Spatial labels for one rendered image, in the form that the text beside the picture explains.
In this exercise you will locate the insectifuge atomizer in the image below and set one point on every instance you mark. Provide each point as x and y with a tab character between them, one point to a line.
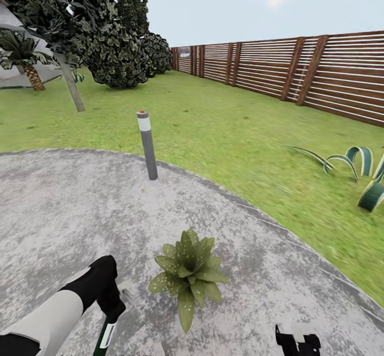
104	339

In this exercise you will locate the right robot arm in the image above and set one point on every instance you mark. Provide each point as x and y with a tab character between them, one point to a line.
302	342

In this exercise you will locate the pot plant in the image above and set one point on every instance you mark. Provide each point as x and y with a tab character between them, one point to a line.
190	271

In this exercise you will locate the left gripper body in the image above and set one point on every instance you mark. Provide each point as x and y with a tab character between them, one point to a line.
112	306

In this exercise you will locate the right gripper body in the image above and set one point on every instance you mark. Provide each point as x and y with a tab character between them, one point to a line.
292	348

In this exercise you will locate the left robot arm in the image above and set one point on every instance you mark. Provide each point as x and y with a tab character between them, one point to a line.
45	329

